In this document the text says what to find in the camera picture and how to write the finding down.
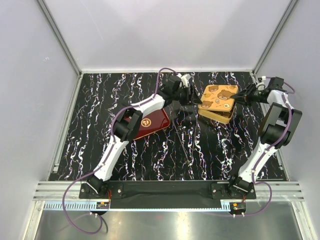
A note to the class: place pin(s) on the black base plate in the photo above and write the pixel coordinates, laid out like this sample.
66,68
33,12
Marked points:
212,189

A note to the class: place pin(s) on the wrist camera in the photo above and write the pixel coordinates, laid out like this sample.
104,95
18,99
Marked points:
270,83
176,82

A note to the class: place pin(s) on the red rectangular tray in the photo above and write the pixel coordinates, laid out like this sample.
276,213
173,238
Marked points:
153,122

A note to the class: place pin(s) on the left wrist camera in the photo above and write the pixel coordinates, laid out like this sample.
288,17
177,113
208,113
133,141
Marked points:
176,82

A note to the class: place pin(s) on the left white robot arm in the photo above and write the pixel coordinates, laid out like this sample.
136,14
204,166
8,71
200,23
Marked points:
125,127

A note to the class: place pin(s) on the white cable duct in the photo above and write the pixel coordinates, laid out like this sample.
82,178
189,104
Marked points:
153,205

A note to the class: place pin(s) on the gold chocolate box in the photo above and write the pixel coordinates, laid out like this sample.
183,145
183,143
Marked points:
219,116

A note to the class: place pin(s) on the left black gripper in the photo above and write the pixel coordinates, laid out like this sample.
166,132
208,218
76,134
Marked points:
194,98

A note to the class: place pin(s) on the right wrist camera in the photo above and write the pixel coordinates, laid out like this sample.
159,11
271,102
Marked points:
270,83

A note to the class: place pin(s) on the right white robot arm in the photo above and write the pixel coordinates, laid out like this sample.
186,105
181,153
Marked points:
275,131

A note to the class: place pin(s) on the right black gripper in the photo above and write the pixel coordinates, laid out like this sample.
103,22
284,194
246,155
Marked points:
243,96

